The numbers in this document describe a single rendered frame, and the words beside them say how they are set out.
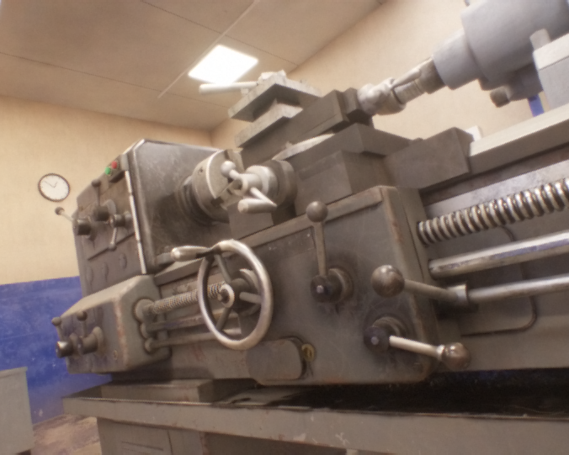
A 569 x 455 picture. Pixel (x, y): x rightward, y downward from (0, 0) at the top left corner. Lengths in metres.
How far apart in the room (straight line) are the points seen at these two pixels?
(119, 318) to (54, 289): 3.41
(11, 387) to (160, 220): 2.03
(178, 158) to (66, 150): 3.74
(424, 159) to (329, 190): 0.18
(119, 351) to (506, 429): 1.07
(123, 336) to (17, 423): 1.97
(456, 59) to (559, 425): 0.71
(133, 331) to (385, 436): 0.89
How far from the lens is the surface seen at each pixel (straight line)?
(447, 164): 0.73
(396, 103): 1.06
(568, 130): 0.72
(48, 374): 4.67
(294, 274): 0.73
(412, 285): 0.54
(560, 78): 0.83
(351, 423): 0.73
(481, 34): 0.97
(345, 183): 0.66
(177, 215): 1.49
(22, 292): 4.67
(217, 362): 1.24
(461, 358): 0.54
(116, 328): 1.36
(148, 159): 1.52
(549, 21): 0.96
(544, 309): 0.75
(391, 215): 0.63
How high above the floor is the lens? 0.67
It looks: 9 degrees up
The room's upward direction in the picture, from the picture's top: 13 degrees counter-clockwise
